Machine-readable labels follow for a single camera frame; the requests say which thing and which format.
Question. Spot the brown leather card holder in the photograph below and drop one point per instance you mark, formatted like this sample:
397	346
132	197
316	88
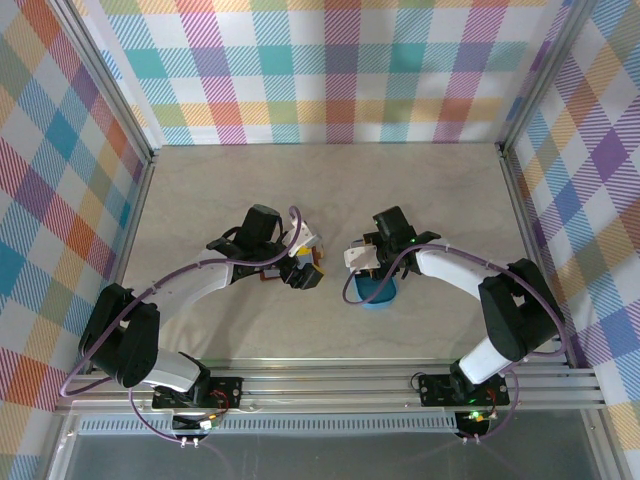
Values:
267	276

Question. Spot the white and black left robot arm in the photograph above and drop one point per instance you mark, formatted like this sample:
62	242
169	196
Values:
200	285

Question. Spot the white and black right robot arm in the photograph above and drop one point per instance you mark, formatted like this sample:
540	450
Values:
450	272

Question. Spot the blue plastic card tray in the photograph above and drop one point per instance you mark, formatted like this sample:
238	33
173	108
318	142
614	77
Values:
377	290

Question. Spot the small connector board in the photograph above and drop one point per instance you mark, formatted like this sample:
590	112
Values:
475	416
210	424

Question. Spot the aluminium mounting rail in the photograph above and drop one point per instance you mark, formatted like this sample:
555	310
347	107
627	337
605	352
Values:
325	387

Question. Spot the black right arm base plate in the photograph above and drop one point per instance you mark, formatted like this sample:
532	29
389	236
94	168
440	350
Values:
435	390

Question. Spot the aluminium side rail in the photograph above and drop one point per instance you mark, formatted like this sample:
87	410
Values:
126	250
532	240

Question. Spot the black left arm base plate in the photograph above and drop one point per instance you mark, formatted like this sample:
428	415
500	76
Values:
225	392

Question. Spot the aluminium upright post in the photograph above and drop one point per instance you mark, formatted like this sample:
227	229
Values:
111	87
542	75

